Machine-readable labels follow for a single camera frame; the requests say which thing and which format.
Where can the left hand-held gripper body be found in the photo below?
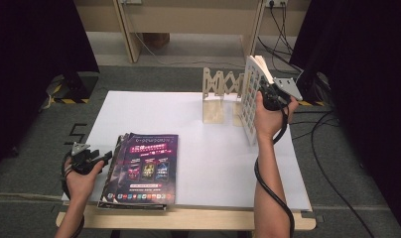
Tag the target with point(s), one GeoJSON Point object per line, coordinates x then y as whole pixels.
{"type": "Point", "coordinates": [82, 162]}

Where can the white power strip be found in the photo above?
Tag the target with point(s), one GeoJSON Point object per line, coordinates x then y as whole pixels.
{"type": "Point", "coordinates": [130, 1]}

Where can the person's right hand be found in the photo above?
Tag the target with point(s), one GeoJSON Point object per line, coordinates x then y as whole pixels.
{"type": "Point", "coordinates": [269, 124]}

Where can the person's left hand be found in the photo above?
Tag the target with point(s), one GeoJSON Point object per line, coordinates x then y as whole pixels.
{"type": "Point", "coordinates": [82, 186]}

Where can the black curtain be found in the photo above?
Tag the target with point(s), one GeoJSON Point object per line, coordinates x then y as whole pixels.
{"type": "Point", "coordinates": [23, 66]}
{"type": "Point", "coordinates": [370, 82]}

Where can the black stand base striped tape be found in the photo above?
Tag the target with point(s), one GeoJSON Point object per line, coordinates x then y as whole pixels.
{"type": "Point", "coordinates": [79, 84]}
{"type": "Point", "coordinates": [310, 94]}

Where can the purple magazine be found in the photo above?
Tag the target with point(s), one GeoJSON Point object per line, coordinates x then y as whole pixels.
{"type": "Point", "coordinates": [109, 180]}
{"type": "Point", "coordinates": [149, 168]}

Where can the black corner bracket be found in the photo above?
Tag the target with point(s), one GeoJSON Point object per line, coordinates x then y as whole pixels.
{"type": "Point", "coordinates": [317, 218]}

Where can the brown cardboard box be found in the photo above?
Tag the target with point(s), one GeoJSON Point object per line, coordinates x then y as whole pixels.
{"type": "Point", "coordinates": [157, 39]}

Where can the white wall socket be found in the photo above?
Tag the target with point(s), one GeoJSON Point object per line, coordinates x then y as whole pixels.
{"type": "Point", "coordinates": [276, 3]}

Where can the beige desk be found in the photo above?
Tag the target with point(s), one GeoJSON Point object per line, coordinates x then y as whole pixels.
{"type": "Point", "coordinates": [188, 16]}

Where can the wooden expandable book rack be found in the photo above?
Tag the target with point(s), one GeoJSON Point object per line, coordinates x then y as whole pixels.
{"type": "Point", "coordinates": [213, 112]}

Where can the white book with picture grid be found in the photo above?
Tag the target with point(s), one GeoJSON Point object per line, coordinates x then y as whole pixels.
{"type": "Point", "coordinates": [249, 99]}

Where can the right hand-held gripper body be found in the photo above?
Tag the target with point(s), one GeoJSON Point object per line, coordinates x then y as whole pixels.
{"type": "Point", "coordinates": [288, 87]}

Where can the white board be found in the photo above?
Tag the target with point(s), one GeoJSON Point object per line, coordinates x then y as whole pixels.
{"type": "Point", "coordinates": [201, 158]}

